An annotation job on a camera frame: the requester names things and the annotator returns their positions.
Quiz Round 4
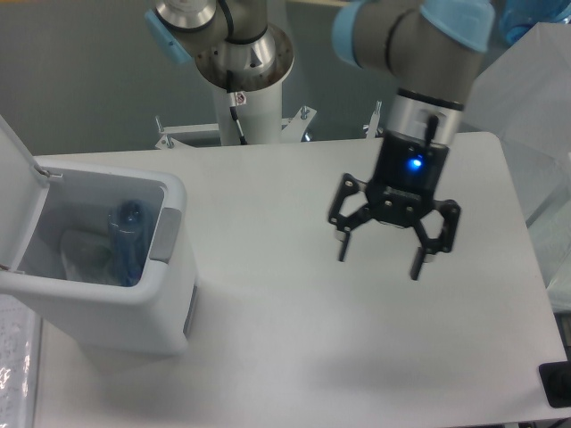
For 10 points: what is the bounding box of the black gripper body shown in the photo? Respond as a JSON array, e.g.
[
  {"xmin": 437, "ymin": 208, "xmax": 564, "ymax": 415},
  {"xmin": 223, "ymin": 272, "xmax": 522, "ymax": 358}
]
[{"xmin": 366, "ymin": 132, "xmax": 450, "ymax": 228}]

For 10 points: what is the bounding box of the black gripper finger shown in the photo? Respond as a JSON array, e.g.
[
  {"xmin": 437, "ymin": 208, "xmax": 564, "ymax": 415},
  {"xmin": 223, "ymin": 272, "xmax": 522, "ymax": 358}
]
[
  {"xmin": 327, "ymin": 173, "xmax": 372, "ymax": 262},
  {"xmin": 409, "ymin": 200, "xmax": 461, "ymax": 281}
]

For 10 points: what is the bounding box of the clear plastic water bottle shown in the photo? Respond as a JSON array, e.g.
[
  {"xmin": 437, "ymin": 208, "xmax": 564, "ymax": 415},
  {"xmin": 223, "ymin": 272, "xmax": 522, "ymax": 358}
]
[{"xmin": 108, "ymin": 200, "xmax": 154, "ymax": 287}]

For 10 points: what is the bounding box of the white green wrapper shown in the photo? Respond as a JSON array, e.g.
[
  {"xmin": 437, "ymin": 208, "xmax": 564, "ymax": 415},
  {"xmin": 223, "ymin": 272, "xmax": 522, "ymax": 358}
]
[{"xmin": 60, "ymin": 229, "xmax": 120, "ymax": 285}]

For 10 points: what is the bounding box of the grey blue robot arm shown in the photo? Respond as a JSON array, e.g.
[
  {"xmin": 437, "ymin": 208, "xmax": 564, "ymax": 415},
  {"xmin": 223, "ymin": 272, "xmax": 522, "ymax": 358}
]
[{"xmin": 145, "ymin": 1, "xmax": 494, "ymax": 279}]

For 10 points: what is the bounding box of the white trash can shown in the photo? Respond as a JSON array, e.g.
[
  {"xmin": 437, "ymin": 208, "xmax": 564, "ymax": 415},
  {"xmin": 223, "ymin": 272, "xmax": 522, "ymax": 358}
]
[{"xmin": 1, "ymin": 124, "xmax": 197, "ymax": 355}]

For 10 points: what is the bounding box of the black device at edge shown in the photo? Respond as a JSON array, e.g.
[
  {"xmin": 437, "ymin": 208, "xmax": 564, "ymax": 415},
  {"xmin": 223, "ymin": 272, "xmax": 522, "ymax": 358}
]
[{"xmin": 539, "ymin": 361, "xmax": 570, "ymax": 408}]

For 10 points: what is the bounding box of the paper sheet in sleeve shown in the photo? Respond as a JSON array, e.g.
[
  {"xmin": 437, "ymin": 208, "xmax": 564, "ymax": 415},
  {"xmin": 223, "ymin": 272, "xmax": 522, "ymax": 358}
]
[{"xmin": 1, "ymin": 294, "xmax": 42, "ymax": 427}]

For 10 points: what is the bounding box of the white metal base frame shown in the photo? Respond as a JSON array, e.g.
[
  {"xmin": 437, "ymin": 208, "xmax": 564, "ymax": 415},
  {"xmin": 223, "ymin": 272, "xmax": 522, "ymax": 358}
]
[{"xmin": 155, "ymin": 101, "xmax": 384, "ymax": 150}]

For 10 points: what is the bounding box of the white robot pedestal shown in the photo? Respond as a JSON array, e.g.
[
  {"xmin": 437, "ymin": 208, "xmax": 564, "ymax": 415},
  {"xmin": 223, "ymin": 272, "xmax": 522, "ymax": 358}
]
[{"xmin": 211, "ymin": 83, "xmax": 282, "ymax": 146}]

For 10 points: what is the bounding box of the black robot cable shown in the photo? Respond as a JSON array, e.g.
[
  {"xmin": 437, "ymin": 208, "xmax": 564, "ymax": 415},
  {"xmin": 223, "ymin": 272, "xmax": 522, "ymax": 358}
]
[{"xmin": 224, "ymin": 70, "xmax": 249, "ymax": 146}]

